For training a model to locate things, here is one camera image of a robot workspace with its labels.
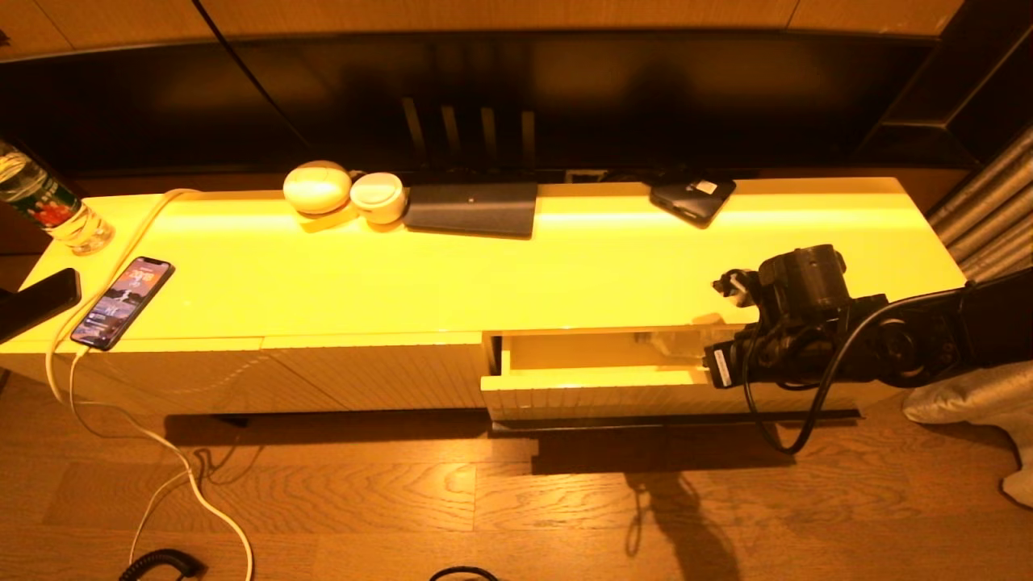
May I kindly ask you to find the black box with white label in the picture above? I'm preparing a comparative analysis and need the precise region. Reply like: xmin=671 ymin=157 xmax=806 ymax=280
xmin=703 ymin=343 xmax=739 ymax=391

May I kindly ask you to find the clear bottle with white cap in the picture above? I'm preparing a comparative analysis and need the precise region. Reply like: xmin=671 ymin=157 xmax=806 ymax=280
xmin=636 ymin=323 xmax=739 ymax=368

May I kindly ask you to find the white low tv cabinet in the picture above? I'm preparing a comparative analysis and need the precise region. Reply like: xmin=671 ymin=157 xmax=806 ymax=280
xmin=0 ymin=176 xmax=969 ymax=420

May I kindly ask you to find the water bottle with colourful label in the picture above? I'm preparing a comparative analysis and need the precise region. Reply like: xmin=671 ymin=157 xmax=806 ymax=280
xmin=0 ymin=139 xmax=115 ymax=257

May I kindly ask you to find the cream white ribbed drawer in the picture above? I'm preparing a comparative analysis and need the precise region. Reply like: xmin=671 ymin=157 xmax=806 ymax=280
xmin=480 ymin=327 xmax=864 ymax=433

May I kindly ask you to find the thin white charging cable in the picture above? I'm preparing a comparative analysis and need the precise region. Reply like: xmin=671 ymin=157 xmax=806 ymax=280
xmin=68 ymin=349 xmax=194 ymax=566

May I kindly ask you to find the black device with white sticker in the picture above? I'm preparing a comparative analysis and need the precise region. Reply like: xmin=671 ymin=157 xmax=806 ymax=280
xmin=650 ymin=175 xmax=737 ymax=229

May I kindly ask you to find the white oval device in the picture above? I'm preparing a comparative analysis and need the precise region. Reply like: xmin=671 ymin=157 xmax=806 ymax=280
xmin=282 ymin=160 xmax=353 ymax=215

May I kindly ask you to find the dark wooden wall cabinet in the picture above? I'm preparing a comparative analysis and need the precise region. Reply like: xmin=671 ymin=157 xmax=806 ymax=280
xmin=851 ymin=0 xmax=1033 ymax=170

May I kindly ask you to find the grey pleated curtain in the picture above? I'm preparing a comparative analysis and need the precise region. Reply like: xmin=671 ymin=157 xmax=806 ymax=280
xmin=902 ymin=121 xmax=1033 ymax=453

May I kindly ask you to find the thin black hanging cable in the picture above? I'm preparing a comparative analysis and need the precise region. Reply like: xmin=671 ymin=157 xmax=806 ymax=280
xmin=190 ymin=0 xmax=316 ymax=154

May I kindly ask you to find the black television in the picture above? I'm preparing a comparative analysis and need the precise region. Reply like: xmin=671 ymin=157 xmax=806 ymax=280
xmin=0 ymin=31 xmax=937 ymax=182

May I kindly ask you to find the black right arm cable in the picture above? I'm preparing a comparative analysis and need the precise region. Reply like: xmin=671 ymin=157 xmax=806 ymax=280
xmin=741 ymin=289 xmax=969 ymax=455

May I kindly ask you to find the thick white power cable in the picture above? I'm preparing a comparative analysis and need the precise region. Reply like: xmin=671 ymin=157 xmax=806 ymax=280
xmin=44 ymin=187 xmax=255 ymax=581

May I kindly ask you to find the white round jar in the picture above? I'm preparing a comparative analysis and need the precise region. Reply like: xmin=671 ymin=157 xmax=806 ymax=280
xmin=349 ymin=172 xmax=408 ymax=225

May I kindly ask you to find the black smartphone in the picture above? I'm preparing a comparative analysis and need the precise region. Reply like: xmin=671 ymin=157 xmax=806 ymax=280
xmin=0 ymin=268 xmax=82 ymax=345
xmin=70 ymin=257 xmax=176 ymax=352

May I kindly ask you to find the dark grey router with antennas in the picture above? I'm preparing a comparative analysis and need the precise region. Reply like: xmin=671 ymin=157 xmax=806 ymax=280
xmin=401 ymin=97 xmax=539 ymax=240

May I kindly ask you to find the black coiled cable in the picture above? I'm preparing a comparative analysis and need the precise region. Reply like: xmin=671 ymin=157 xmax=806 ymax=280
xmin=119 ymin=549 xmax=207 ymax=581

